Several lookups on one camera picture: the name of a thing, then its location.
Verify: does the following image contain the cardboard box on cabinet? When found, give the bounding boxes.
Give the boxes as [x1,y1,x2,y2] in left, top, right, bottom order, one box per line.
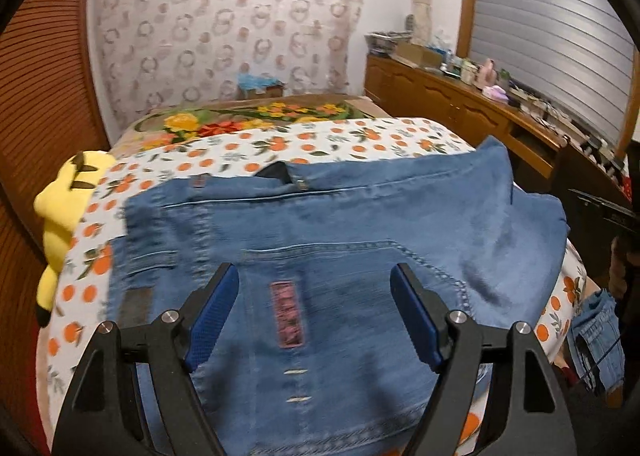
[392,42,442,68]

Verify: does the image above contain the blue denim pants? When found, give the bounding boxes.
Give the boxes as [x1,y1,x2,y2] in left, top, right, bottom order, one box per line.
[106,135,626,456]

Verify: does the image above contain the grey window blind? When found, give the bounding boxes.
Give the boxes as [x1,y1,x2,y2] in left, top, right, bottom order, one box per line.
[470,0,634,143]

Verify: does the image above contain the orange print bed quilt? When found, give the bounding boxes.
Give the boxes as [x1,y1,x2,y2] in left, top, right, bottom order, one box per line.
[47,118,586,430]

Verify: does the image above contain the circle pattern curtain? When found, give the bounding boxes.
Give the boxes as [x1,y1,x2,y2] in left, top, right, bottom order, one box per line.
[94,0,363,128]

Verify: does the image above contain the cardboard box blue bag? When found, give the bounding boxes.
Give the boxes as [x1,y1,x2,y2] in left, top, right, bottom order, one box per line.
[236,73,284,100]

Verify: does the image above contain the person's right hand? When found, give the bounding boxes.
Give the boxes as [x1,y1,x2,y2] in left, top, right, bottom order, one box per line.
[608,236,639,299]

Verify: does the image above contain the floral beige blanket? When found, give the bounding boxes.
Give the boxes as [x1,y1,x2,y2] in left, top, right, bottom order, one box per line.
[111,94,387,157]

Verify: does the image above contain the wooden louvered wardrobe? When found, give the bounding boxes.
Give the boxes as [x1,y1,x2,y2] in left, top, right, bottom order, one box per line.
[1,0,108,455]

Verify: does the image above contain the yellow pikachu plush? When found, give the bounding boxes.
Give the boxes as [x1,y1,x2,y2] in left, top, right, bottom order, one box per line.
[34,151,116,328]

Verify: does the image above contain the wooden sideboard cabinet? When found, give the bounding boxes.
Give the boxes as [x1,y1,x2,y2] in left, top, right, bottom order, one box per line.
[364,54,630,207]

